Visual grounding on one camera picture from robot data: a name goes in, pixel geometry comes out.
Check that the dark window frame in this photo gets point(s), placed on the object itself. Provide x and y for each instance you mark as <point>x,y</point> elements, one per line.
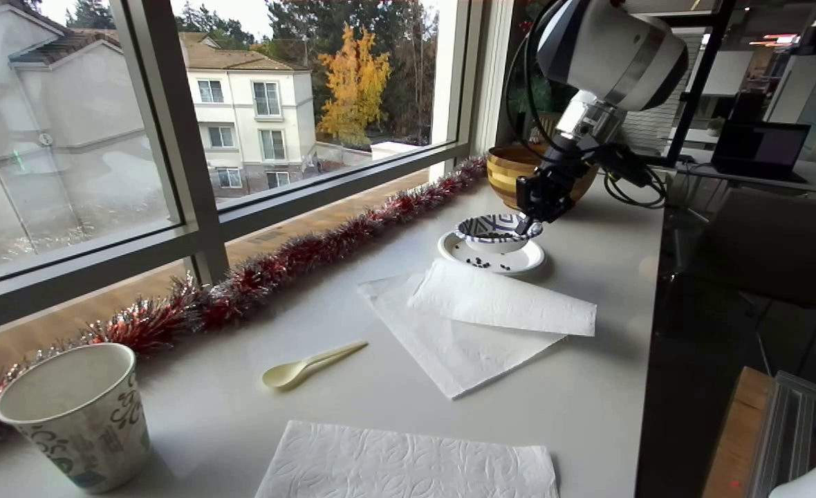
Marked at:
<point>174,140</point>

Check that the pale yellow plastic spoon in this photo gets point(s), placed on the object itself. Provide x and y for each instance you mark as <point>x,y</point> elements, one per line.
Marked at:
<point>285,371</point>

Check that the clear metal framed tray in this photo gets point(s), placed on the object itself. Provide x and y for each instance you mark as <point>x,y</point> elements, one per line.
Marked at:
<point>794,423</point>

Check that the brown wooden board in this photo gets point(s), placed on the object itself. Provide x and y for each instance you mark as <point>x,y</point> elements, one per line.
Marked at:
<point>734,444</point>

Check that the yellow autumn tree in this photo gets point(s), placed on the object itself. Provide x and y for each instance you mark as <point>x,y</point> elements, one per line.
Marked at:
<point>356,84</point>

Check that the black shelf post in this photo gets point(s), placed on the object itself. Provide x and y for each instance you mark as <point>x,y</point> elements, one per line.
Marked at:
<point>697,92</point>

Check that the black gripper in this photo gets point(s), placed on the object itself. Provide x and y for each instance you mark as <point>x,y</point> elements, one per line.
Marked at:
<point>549,182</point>

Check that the textured white paper towel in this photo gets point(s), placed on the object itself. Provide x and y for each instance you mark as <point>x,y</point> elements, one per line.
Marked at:
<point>407,465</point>

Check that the gray house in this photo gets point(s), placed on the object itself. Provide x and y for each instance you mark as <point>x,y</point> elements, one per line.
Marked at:
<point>49,140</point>

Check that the patterned white paper cup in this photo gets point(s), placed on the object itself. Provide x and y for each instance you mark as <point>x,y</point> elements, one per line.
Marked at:
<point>83,433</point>

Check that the dark sofa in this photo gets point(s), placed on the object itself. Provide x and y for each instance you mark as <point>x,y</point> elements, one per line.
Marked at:
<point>775,250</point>

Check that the large folded white napkin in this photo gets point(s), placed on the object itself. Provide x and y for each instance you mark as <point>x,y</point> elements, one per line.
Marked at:
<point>452,355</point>

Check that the red silver tinsel garland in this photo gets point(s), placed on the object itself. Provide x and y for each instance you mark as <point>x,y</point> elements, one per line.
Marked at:
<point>241,285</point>

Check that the white apartment house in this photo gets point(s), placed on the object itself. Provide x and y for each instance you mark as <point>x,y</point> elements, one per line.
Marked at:
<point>250,112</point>

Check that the small white paper napkin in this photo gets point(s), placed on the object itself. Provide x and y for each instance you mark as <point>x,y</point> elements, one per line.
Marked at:
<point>517,306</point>

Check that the green potted plant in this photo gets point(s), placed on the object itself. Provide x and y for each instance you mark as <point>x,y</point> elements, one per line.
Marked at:
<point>522,57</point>

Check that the dark monitor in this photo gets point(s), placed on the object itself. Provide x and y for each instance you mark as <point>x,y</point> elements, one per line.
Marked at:
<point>768,148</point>

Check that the white round plate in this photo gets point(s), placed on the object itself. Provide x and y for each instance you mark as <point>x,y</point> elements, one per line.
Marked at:
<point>517,264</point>

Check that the golden wooden bowl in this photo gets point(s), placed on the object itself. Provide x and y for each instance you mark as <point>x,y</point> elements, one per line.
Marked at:
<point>506,174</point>

